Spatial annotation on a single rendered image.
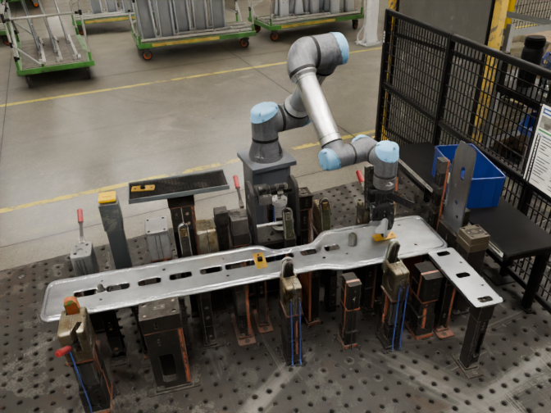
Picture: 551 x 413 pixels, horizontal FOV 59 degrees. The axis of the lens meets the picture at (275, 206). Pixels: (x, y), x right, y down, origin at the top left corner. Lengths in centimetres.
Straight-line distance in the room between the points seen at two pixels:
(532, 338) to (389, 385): 58
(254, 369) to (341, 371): 29
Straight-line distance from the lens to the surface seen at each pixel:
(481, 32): 387
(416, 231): 189
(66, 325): 153
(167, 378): 173
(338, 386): 172
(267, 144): 209
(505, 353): 195
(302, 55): 174
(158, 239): 174
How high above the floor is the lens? 205
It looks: 32 degrees down
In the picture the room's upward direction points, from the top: 2 degrees counter-clockwise
